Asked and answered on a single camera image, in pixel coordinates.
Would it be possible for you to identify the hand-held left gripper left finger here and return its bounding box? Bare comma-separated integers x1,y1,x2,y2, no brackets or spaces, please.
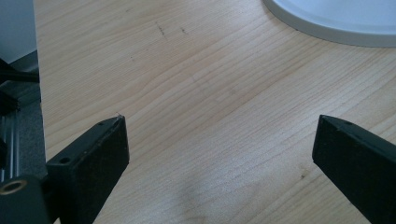
46,114,131,224

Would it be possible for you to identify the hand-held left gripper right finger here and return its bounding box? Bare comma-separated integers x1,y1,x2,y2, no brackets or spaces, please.
311,114,396,224

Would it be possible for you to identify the white round plate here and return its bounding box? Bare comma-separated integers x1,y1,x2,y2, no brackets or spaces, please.
262,0,396,49

